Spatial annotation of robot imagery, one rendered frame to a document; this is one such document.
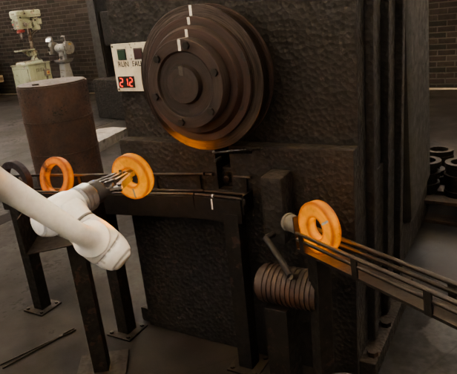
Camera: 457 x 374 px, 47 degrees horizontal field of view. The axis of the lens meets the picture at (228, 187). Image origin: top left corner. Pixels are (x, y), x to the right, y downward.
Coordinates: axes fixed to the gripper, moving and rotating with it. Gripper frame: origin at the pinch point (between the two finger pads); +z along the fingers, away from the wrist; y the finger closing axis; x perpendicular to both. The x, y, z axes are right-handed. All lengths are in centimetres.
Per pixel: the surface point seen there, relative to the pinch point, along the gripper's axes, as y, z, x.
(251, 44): 41, 18, 37
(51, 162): -66, 23, -9
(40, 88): -225, 162, -5
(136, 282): -60, 52, -87
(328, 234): 69, -2, -14
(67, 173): -56, 22, -12
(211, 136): 23.7, 15.3, 8.1
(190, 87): 22.9, 8.7, 26.0
